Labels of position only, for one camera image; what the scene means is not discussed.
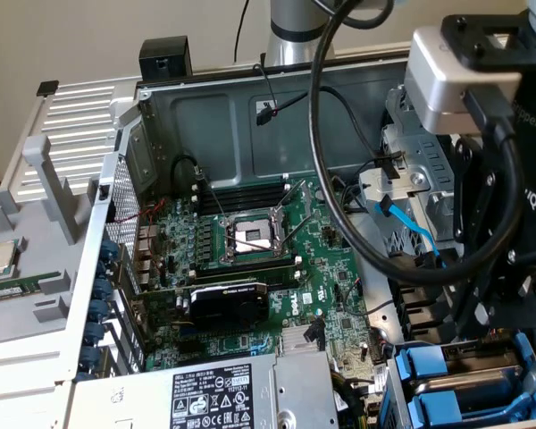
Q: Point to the silver power supply unit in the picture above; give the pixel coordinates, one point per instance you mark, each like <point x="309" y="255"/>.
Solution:
<point x="161" y="393"/>

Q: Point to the empty black RAM slot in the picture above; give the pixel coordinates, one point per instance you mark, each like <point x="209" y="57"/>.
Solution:
<point x="241" y="192"/>
<point x="241" y="204"/>

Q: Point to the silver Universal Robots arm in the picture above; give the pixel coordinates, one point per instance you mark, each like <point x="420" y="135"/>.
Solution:
<point x="295" y="49"/>

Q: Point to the open grey PC case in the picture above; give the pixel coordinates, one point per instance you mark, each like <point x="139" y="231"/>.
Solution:
<point x="205" y="134"/>

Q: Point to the installed green RAM stick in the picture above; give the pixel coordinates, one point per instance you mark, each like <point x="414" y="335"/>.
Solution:
<point x="245" y="269"/>

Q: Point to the grey plastic drive bracket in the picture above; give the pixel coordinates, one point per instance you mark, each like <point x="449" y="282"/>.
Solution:
<point x="371" y="185"/>

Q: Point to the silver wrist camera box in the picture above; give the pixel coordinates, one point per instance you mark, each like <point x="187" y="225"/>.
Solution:
<point x="438" y="89"/>

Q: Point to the black box on table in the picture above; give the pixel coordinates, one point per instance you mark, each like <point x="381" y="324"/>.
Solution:
<point x="165" y="58"/>

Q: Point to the grey disk bay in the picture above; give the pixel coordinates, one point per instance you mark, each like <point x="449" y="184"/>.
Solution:
<point x="395" y="402"/>

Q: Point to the round coin battery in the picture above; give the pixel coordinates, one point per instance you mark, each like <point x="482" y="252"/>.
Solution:
<point x="319" y="193"/>

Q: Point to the black graphics card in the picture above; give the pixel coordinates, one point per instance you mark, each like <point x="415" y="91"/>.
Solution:
<point x="232" y="306"/>

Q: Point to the loose green RAM stick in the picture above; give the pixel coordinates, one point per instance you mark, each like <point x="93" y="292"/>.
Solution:
<point x="13" y="288"/>

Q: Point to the metal locking lever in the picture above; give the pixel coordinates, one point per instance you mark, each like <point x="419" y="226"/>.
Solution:
<point x="250" y="243"/>
<point x="212" y="196"/>

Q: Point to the silver finned heatsink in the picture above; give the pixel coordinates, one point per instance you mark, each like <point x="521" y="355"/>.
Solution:
<point x="292" y="339"/>

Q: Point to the white barcode tag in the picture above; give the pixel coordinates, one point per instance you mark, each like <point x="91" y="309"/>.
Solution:
<point x="379" y="377"/>

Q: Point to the CPU socket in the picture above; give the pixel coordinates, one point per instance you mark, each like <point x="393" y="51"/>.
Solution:
<point x="250" y="234"/>

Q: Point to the hard disk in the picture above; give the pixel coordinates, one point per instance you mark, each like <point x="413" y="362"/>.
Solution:
<point x="422" y="361"/>

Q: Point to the blue expansion slot latch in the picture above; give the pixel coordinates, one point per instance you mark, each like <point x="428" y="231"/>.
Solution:
<point x="99" y="288"/>

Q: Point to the grey parts rack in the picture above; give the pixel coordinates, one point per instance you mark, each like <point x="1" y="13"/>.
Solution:
<point x="40" y="268"/>

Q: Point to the empty blue disk carrier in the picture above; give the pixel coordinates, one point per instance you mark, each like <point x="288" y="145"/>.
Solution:
<point x="435" y="404"/>

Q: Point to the green Dell motherboard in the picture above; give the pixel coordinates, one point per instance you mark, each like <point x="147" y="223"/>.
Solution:
<point x="321" y="286"/>

